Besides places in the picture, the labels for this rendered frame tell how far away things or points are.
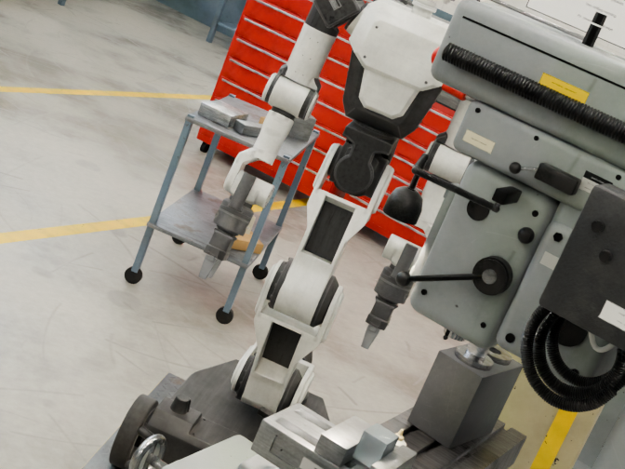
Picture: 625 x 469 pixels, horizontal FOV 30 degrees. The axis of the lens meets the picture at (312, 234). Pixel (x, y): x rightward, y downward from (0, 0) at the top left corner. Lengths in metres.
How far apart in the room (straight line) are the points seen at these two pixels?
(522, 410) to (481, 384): 1.57
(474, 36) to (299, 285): 1.05
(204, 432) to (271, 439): 0.85
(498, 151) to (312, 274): 0.96
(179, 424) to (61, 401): 1.25
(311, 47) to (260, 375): 0.88
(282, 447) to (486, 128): 0.71
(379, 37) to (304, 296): 0.67
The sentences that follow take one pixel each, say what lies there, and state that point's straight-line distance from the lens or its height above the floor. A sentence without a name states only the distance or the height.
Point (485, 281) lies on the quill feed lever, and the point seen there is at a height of 1.44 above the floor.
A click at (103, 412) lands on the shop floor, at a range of 4.27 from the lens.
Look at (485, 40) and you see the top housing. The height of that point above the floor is 1.83.
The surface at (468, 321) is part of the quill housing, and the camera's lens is 2.19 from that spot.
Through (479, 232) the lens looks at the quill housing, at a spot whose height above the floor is 1.51.
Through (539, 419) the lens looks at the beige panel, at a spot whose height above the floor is 0.59.
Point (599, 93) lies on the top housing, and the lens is 2.06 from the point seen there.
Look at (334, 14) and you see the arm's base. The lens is 2.96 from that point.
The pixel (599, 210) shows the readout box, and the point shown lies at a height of 1.69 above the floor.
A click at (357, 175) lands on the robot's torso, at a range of 2.98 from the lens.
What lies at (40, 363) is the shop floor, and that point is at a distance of 4.46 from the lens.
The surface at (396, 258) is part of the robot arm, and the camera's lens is 3.01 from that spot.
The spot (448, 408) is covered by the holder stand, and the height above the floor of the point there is 1.04.
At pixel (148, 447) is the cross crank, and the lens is 2.70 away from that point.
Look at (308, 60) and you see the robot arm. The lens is 2.99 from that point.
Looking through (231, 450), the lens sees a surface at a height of 0.76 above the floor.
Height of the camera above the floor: 1.99
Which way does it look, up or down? 16 degrees down
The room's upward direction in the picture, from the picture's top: 22 degrees clockwise
